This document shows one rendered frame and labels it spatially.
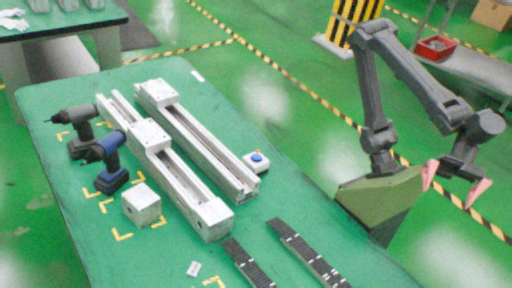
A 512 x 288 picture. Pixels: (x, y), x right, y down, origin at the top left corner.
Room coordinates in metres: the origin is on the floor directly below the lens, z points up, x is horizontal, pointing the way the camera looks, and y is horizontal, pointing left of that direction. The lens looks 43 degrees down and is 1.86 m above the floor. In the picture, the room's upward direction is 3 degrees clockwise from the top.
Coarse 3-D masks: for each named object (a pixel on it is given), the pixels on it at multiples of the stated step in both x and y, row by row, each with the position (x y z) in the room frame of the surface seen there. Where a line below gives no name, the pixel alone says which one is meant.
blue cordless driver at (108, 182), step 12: (120, 132) 1.14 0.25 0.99; (96, 144) 1.07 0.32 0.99; (108, 144) 1.07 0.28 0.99; (120, 144) 1.11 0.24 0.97; (96, 156) 1.02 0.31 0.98; (108, 156) 1.07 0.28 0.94; (108, 168) 1.08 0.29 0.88; (120, 168) 1.12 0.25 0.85; (96, 180) 1.06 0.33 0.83; (108, 180) 1.05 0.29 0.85; (120, 180) 1.08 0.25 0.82; (108, 192) 1.03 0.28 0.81
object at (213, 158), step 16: (144, 96) 1.60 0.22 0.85; (160, 112) 1.48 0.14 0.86; (176, 112) 1.51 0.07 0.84; (176, 128) 1.37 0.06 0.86; (192, 128) 1.40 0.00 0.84; (192, 144) 1.27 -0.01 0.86; (208, 144) 1.30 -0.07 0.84; (208, 160) 1.18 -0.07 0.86; (224, 160) 1.21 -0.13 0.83; (224, 176) 1.09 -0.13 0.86; (240, 176) 1.13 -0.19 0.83; (256, 176) 1.10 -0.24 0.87; (224, 192) 1.09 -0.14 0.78; (240, 192) 1.03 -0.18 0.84; (256, 192) 1.08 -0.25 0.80
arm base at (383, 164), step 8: (384, 152) 1.16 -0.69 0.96; (376, 160) 1.15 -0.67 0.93; (384, 160) 1.14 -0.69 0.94; (392, 160) 1.14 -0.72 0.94; (376, 168) 1.13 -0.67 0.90; (384, 168) 1.12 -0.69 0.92; (392, 168) 1.12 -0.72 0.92; (400, 168) 1.11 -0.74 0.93; (368, 176) 1.14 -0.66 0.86; (376, 176) 1.12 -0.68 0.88; (384, 176) 1.10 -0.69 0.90
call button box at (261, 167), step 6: (246, 156) 1.24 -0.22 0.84; (264, 156) 1.24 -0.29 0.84; (246, 162) 1.21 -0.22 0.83; (252, 162) 1.20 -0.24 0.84; (258, 162) 1.20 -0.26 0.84; (264, 162) 1.21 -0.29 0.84; (252, 168) 1.18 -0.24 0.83; (258, 168) 1.18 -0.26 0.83; (264, 168) 1.20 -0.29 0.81; (258, 174) 1.19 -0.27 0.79
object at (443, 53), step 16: (432, 0) 3.49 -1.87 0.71; (496, 0) 3.17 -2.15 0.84; (448, 16) 3.82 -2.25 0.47; (416, 48) 3.48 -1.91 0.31; (432, 48) 3.38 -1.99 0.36; (448, 48) 3.42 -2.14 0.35; (464, 48) 3.63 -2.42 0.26; (432, 64) 3.32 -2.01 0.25; (448, 64) 3.30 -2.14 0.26; (464, 64) 3.32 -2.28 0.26; (480, 64) 3.33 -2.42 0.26; (496, 64) 3.35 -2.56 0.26; (480, 80) 3.05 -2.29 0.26; (496, 80) 3.07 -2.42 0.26; (496, 112) 2.88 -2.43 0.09
